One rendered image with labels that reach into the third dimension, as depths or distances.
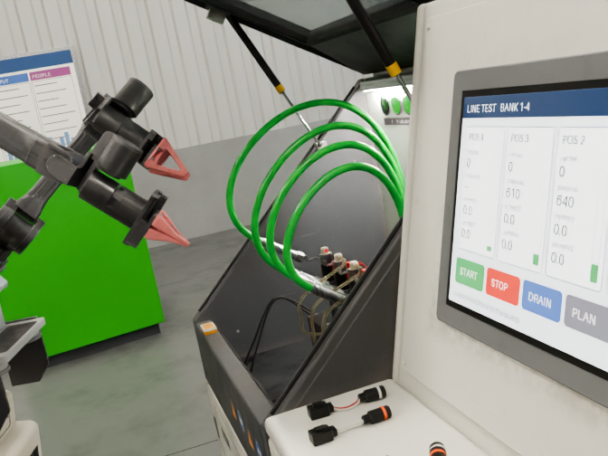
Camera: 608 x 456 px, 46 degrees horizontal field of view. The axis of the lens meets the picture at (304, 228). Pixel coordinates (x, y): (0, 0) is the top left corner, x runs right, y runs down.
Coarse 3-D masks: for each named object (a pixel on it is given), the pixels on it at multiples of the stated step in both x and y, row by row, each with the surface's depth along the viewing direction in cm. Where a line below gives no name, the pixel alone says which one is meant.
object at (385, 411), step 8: (376, 408) 101; (384, 408) 101; (368, 416) 100; (376, 416) 100; (384, 416) 100; (352, 424) 101; (360, 424) 100; (312, 432) 98; (320, 432) 98; (328, 432) 98; (336, 432) 98; (312, 440) 97; (320, 440) 97; (328, 440) 98
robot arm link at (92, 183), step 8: (96, 168) 122; (88, 176) 120; (96, 176) 120; (104, 176) 121; (112, 176) 121; (80, 184) 122; (88, 184) 120; (96, 184) 120; (104, 184) 120; (112, 184) 121; (80, 192) 120; (88, 192) 120; (96, 192) 120; (104, 192) 120; (112, 192) 120; (88, 200) 121; (96, 200) 120; (104, 200) 120; (112, 200) 121
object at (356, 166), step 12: (336, 168) 119; (348, 168) 119; (360, 168) 120; (372, 168) 121; (324, 180) 118; (384, 180) 122; (312, 192) 118; (396, 192) 123; (300, 204) 118; (396, 204) 123; (288, 228) 118; (288, 240) 118; (288, 252) 118; (288, 264) 118; (312, 288) 120; (324, 288) 121; (336, 300) 122
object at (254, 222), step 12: (312, 132) 133; (360, 132) 137; (372, 132) 137; (300, 144) 133; (384, 144) 138; (288, 156) 132; (384, 156) 139; (276, 168) 132; (396, 168) 140; (264, 180) 132; (264, 192) 132; (252, 216) 132; (252, 228) 132; (252, 240) 133; (264, 252) 133; (312, 276) 137
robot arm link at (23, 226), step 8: (16, 216) 168; (8, 224) 166; (16, 224) 167; (24, 224) 168; (32, 224) 171; (0, 232) 166; (8, 232) 166; (16, 232) 167; (24, 232) 168; (0, 240) 168; (8, 240) 167; (16, 240) 167; (8, 248) 170
